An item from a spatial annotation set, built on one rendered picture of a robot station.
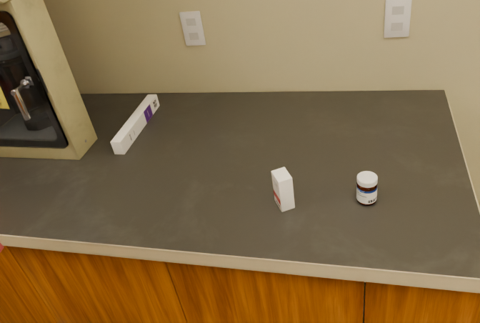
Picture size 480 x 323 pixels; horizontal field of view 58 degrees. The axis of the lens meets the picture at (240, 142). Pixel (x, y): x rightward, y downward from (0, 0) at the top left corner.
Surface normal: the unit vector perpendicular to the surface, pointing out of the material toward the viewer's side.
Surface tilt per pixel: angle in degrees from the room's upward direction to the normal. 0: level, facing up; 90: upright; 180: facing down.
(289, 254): 0
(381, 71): 90
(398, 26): 90
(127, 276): 90
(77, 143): 90
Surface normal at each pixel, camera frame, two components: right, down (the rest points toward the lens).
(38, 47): 0.96, 0.02
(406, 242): -0.14, -0.81
